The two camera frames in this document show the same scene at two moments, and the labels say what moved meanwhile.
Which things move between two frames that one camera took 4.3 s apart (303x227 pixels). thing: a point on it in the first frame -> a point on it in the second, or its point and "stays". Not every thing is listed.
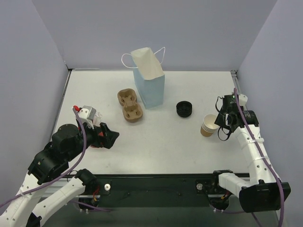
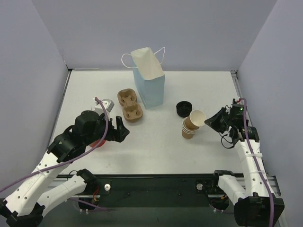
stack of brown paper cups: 209,126 -> 191,123
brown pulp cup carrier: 132,111 stays
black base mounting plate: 155,190 stays
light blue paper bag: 150,76 stays
